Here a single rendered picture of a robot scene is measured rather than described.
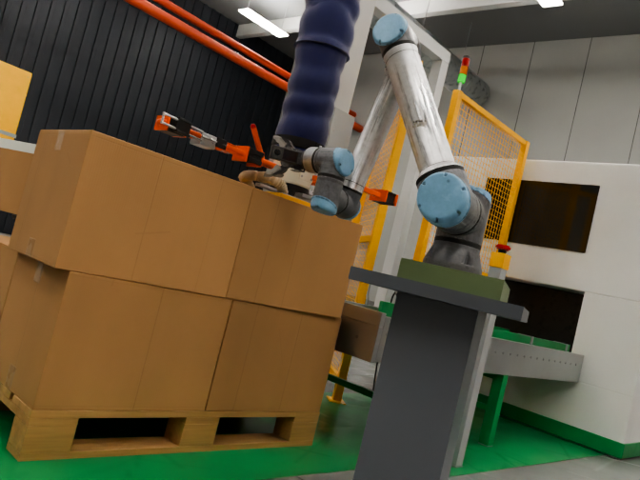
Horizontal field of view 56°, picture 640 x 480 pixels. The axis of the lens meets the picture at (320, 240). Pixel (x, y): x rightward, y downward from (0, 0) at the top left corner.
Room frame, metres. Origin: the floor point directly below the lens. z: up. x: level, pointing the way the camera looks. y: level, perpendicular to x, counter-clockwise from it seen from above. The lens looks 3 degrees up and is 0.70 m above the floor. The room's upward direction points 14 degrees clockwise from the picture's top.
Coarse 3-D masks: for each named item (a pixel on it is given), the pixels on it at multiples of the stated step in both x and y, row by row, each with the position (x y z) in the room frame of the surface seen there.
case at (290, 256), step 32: (256, 192) 2.14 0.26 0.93; (256, 224) 2.16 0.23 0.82; (288, 224) 2.26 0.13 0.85; (320, 224) 2.37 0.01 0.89; (352, 224) 2.50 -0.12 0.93; (256, 256) 2.19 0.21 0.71; (288, 256) 2.29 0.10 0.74; (320, 256) 2.40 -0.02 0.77; (352, 256) 2.53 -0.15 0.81; (256, 288) 2.21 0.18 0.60; (288, 288) 2.31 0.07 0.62; (320, 288) 2.43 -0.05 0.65
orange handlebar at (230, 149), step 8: (160, 120) 2.00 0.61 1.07; (200, 136) 2.10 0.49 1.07; (224, 152) 2.26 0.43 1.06; (232, 152) 2.21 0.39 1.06; (240, 152) 2.24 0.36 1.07; (264, 160) 2.33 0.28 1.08; (272, 168) 2.38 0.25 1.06; (312, 176) 2.46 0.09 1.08; (312, 184) 2.60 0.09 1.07; (368, 192) 2.45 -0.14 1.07; (376, 192) 2.48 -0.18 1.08
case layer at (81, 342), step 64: (0, 256) 2.10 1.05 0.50; (0, 320) 2.00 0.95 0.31; (64, 320) 1.74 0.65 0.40; (128, 320) 1.88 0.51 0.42; (192, 320) 2.05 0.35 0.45; (256, 320) 2.24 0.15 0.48; (320, 320) 2.49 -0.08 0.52; (64, 384) 1.77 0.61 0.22; (128, 384) 1.92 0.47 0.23; (192, 384) 2.09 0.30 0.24; (256, 384) 2.30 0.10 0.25; (320, 384) 2.55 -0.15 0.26
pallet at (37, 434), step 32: (0, 384) 1.90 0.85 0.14; (32, 416) 1.73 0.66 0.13; (64, 416) 1.79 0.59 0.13; (96, 416) 1.86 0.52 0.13; (128, 416) 1.94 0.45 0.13; (160, 416) 2.02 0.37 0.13; (192, 416) 2.12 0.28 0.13; (224, 416) 2.21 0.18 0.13; (256, 416) 2.33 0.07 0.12; (288, 416) 2.45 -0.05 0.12; (32, 448) 1.74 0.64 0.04; (64, 448) 1.81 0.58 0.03; (96, 448) 1.90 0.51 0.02; (128, 448) 1.97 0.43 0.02; (160, 448) 2.05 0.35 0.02; (192, 448) 2.14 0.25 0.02; (224, 448) 2.24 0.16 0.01; (256, 448) 2.36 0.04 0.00
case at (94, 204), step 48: (48, 144) 1.90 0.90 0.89; (96, 144) 1.71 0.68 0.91; (48, 192) 1.83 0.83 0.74; (96, 192) 1.74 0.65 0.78; (144, 192) 1.84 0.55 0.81; (192, 192) 1.95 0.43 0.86; (240, 192) 2.08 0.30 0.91; (48, 240) 1.76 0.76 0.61; (96, 240) 1.76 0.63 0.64; (144, 240) 1.87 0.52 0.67; (192, 240) 1.98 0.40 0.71; (192, 288) 2.02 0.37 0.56
